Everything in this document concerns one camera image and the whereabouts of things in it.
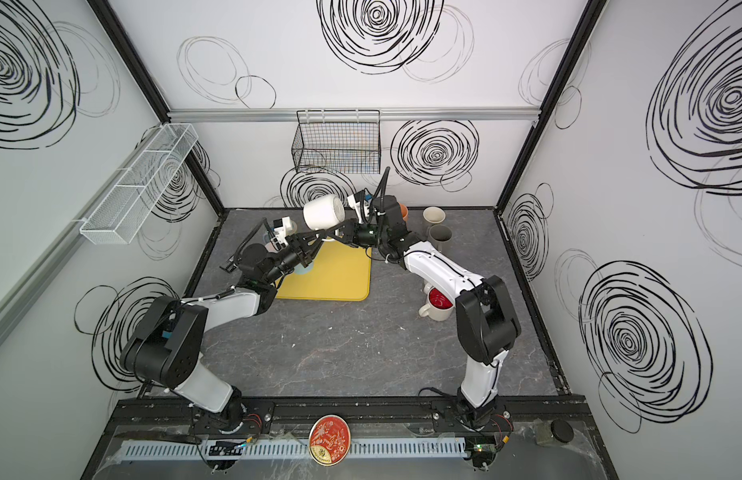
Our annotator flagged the orange mug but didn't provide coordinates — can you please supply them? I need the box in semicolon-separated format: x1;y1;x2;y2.
399;204;409;222

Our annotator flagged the white ribbed mug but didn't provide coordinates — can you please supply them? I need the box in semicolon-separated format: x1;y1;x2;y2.
303;194;346;230

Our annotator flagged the small grey mug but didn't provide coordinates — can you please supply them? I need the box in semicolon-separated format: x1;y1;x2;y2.
422;206;447;227

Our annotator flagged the large grey-beige mug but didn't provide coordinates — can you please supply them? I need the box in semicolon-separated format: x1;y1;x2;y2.
427;224;453;253

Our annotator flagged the cream mug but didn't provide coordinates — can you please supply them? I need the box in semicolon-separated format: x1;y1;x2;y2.
418;288;455;322

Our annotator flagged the light blue mug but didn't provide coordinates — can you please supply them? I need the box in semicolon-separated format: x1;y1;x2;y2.
294;262;315;275

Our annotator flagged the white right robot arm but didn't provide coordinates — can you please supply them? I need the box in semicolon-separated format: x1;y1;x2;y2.
327;196;522;421

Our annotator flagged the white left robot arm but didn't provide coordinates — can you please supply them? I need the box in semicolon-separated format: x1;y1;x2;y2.
119;230;326;423

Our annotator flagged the black snack bar wrapper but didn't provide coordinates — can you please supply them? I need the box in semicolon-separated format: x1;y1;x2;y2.
224;257;237;272

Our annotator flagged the yellow plastic tray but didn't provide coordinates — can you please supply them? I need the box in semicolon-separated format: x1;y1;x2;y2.
276;242;372;302

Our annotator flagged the black wire basket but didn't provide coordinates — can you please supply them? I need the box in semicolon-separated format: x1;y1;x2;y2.
291;120;382;174

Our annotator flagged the white wire shelf basket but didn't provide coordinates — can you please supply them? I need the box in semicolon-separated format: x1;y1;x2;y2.
80;123;198;245

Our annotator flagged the aluminium wall rail back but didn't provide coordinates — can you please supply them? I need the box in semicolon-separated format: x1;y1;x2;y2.
168;106;541;123

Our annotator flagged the aluminium wall rail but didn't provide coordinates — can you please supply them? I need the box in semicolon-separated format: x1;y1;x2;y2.
168;106;541;123
0;123;165;349

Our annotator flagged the grey slotted cable duct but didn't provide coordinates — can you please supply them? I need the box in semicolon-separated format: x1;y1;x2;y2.
114;437;468;461

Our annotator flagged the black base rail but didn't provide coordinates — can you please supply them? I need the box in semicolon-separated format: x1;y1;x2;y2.
108;395;592;435

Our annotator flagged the aluminium wall rail left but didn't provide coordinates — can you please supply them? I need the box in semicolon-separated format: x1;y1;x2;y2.
0;123;165;349

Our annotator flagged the black corner frame post left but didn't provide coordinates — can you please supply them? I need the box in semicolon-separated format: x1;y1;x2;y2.
87;0;226;217

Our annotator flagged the black corner frame post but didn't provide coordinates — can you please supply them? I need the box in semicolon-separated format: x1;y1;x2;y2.
87;0;226;217
494;0;607;215

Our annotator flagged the black corner frame post right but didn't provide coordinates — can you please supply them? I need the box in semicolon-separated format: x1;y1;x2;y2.
494;0;607;215

